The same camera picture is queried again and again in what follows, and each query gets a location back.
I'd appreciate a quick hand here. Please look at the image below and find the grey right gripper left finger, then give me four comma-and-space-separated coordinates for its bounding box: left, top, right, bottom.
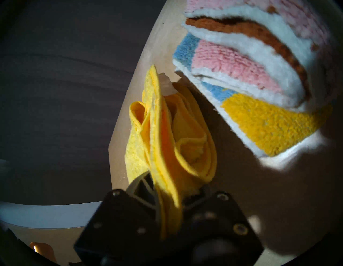
74, 171, 162, 266

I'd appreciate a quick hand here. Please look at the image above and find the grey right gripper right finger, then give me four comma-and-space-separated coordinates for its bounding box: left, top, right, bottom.
180, 185, 264, 266

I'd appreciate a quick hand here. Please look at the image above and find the yellow terry towel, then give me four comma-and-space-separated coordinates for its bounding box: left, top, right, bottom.
124, 65, 217, 240

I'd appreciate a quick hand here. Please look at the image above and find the pink blue sunflower towel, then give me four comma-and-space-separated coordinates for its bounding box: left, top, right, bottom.
172, 0, 338, 172

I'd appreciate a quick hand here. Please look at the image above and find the white curved arch panel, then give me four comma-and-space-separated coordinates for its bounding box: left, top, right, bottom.
0, 201, 103, 230

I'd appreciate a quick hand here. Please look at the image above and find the grey pleated curtain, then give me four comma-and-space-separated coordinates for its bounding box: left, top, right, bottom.
0, 0, 168, 205

